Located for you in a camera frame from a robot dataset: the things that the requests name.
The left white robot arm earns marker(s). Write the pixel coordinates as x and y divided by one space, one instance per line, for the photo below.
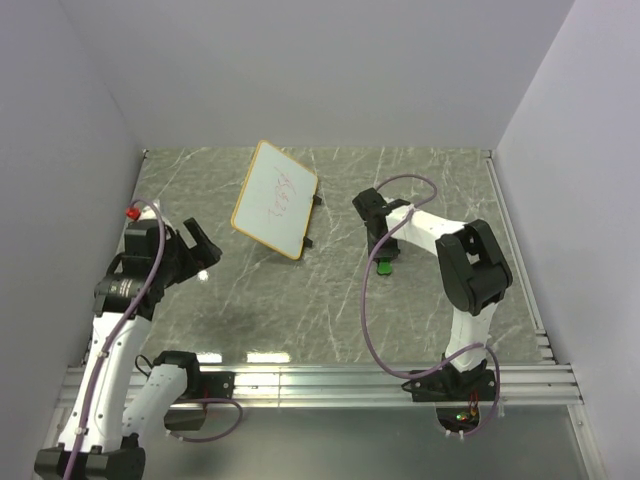
105 435

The aluminium right side rail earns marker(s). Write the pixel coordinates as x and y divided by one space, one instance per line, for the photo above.
543 342

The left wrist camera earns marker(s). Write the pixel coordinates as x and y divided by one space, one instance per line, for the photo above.
143 211

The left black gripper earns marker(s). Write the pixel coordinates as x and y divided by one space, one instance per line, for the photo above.
185 250

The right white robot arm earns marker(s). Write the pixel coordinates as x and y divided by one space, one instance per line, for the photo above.
474 273

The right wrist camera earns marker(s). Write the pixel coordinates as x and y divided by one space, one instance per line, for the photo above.
392 205

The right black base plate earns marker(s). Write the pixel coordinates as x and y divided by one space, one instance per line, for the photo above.
448 385

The green whiteboard eraser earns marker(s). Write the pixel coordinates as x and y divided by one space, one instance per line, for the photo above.
384 268

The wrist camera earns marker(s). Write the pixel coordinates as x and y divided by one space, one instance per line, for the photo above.
143 211
392 205

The aluminium rail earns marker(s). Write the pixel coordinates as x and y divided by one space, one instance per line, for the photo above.
361 385
543 342

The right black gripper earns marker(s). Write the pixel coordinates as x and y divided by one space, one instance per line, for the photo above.
391 252

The aluminium front rail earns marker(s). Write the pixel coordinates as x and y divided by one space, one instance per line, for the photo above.
361 385

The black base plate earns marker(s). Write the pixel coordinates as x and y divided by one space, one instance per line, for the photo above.
448 385
219 385

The yellow framed whiteboard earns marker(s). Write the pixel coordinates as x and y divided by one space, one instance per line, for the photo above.
275 202

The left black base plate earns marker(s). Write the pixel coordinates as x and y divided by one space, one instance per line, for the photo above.
219 385

